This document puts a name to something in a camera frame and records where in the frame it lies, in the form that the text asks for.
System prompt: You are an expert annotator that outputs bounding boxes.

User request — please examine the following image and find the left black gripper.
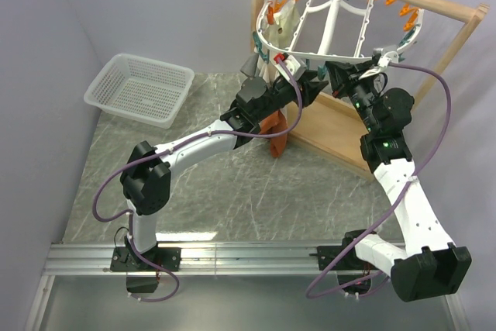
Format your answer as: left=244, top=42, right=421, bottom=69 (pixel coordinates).
left=255, top=71, right=329, bottom=123

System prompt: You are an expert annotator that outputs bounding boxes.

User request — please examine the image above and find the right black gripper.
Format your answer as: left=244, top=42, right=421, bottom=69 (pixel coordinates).
left=325, top=60, right=381, bottom=133

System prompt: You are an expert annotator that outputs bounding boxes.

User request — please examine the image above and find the orange underwear with beige waistband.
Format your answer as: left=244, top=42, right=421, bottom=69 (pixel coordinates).
left=257, top=109, right=290, bottom=159

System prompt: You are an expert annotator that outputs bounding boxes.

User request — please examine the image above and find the white oval clip hanger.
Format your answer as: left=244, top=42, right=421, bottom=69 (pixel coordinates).
left=253, top=0, right=425, bottom=64

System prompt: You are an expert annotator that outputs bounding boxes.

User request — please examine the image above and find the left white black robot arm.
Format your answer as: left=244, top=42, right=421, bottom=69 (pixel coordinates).
left=120, top=71, right=327, bottom=271

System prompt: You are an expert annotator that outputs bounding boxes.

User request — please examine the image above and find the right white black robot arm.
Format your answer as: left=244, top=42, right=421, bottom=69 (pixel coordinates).
left=305, top=62, right=472, bottom=302

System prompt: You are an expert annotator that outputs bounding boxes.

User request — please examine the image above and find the grey underwear with white waistband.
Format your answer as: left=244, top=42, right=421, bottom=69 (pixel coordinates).
left=240, top=53, right=278, bottom=83

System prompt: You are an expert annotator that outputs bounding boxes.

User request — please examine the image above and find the pale yellow hanging underwear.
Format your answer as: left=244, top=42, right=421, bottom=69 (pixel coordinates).
left=265, top=0, right=300, bottom=49

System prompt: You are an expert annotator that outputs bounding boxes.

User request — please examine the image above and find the wooden clothes rack with tray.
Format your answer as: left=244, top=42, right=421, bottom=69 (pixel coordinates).
left=251, top=0, right=490, bottom=179

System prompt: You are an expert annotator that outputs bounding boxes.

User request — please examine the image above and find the white plastic perforated basket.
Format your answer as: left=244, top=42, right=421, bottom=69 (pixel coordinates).
left=84, top=53, right=195, bottom=129

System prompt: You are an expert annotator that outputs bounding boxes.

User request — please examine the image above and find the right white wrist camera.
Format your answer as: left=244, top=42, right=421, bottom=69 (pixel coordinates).
left=372, top=45, right=399, bottom=68

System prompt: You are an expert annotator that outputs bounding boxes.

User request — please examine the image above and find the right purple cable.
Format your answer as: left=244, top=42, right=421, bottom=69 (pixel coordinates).
left=305, top=61, right=453, bottom=300

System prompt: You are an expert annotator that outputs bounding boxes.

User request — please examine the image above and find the aluminium mounting rail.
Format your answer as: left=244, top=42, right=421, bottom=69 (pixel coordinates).
left=43, top=240, right=453, bottom=277

